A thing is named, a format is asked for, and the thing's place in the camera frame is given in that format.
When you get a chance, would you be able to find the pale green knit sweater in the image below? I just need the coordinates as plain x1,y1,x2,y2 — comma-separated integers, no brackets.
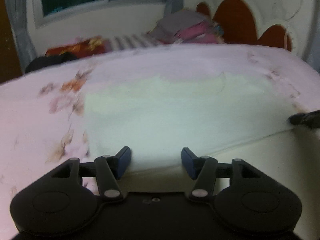
84,73,296,172

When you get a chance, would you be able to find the stack of folded clothes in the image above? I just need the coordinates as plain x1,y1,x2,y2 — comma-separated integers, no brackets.
149,10,224,44

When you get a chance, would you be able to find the pink floral bed sheet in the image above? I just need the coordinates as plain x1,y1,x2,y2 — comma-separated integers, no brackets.
1,44,319,239

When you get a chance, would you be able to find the red white scalloped headboard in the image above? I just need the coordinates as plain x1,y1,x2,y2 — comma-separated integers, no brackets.
195,0,301,53

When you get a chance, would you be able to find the red floral blanket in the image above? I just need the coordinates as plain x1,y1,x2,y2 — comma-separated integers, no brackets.
45,36,110,59

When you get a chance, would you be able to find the striped grey white pillow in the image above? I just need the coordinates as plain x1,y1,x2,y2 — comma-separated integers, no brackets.
104,33,162,53

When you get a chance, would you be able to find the black garment on bed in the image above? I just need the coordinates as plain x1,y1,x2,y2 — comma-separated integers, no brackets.
25,52,78,74

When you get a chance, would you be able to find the left grey curtain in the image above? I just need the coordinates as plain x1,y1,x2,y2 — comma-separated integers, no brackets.
5,0,37,74

